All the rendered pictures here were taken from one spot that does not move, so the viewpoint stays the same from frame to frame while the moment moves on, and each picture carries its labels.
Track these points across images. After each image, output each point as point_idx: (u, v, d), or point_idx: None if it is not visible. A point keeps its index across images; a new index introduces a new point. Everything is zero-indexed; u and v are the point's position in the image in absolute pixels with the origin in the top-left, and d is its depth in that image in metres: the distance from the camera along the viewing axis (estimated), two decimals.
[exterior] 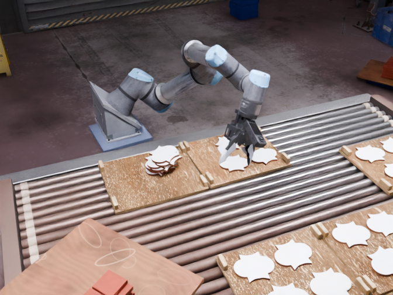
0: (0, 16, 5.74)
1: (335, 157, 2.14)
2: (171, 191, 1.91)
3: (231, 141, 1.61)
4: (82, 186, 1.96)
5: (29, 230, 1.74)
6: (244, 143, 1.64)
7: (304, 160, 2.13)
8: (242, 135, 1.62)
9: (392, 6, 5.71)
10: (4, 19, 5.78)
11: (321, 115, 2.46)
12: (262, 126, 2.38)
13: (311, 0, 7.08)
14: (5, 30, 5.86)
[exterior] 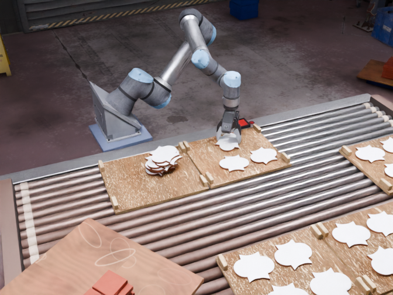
0: (0, 16, 5.74)
1: (335, 157, 2.14)
2: (171, 191, 1.91)
3: (217, 126, 2.15)
4: (82, 186, 1.97)
5: (29, 230, 1.74)
6: None
7: (304, 160, 2.13)
8: None
9: (392, 6, 5.71)
10: (4, 19, 5.78)
11: (321, 115, 2.46)
12: (262, 126, 2.38)
13: (311, 0, 7.08)
14: (5, 30, 5.86)
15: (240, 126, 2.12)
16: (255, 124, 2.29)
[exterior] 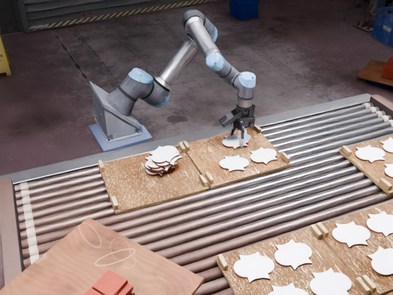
0: (0, 16, 5.74)
1: (335, 157, 2.14)
2: (171, 191, 1.91)
3: None
4: (82, 186, 1.97)
5: (29, 230, 1.74)
6: (235, 124, 2.15)
7: (304, 160, 2.13)
8: None
9: (392, 6, 5.71)
10: (4, 19, 5.78)
11: (321, 115, 2.46)
12: (262, 126, 2.38)
13: (311, 0, 7.08)
14: (5, 30, 5.86)
15: (242, 129, 2.11)
16: (255, 124, 2.29)
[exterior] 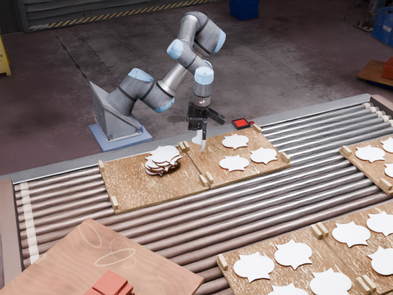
0: (0, 16, 5.74)
1: (335, 157, 2.14)
2: (171, 191, 1.91)
3: (205, 131, 1.92)
4: (82, 186, 1.97)
5: (29, 230, 1.74)
6: None
7: (304, 160, 2.13)
8: (206, 122, 1.94)
9: (392, 6, 5.71)
10: (4, 19, 5.78)
11: (321, 115, 2.46)
12: (262, 126, 2.38)
13: (311, 0, 7.08)
14: (5, 30, 5.86)
15: None
16: (255, 124, 2.29)
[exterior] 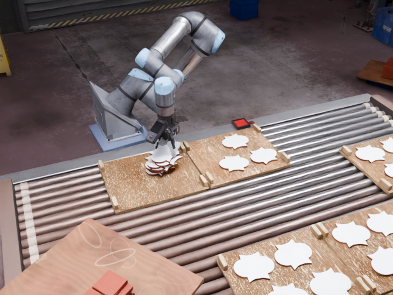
0: (0, 16, 5.74)
1: (335, 157, 2.14)
2: (171, 191, 1.91)
3: None
4: (82, 186, 1.97)
5: (29, 230, 1.74)
6: (161, 136, 1.94)
7: (304, 160, 2.13)
8: None
9: (392, 6, 5.71)
10: (4, 19, 5.78)
11: (321, 115, 2.46)
12: (262, 126, 2.38)
13: (311, 0, 7.08)
14: (5, 30, 5.86)
15: (172, 139, 1.92)
16: (255, 124, 2.29)
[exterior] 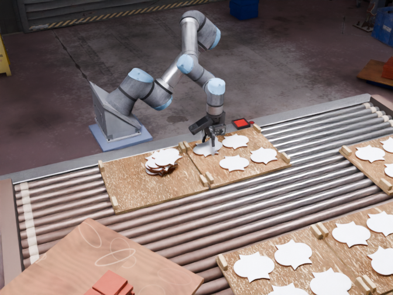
0: (0, 16, 5.74)
1: (335, 157, 2.14)
2: (171, 191, 1.91)
3: None
4: (82, 186, 1.96)
5: (29, 230, 1.74)
6: (206, 132, 2.10)
7: (304, 160, 2.13)
8: None
9: (392, 6, 5.71)
10: (4, 19, 5.78)
11: (321, 115, 2.45)
12: (262, 126, 2.38)
13: (311, 0, 7.08)
14: (5, 30, 5.86)
15: (213, 136, 2.06)
16: (255, 124, 2.29)
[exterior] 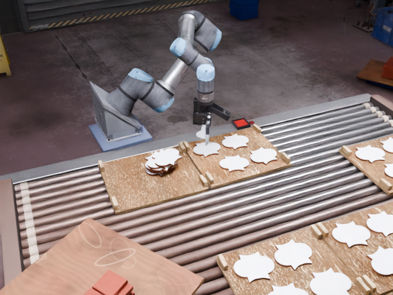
0: (0, 16, 5.74)
1: (335, 157, 2.14)
2: (171, 191, 1.91)
3: (209, 127, 2.00)
4: (82, 186, 1.96)
5: (29, 230, 1.74)
6: None
7: (304, 160, 2.13)
8: (210, 116, 2.02)
9: (392, 6, 5.71)
10: (4, 19, 5.78)
11: (321, 115, 2.45)
12: (262, 126, 2.38)
13: (311, 0, 7.08)
14: (5, 30, 5.86)
15: None
16: (255, 124, 2.29)
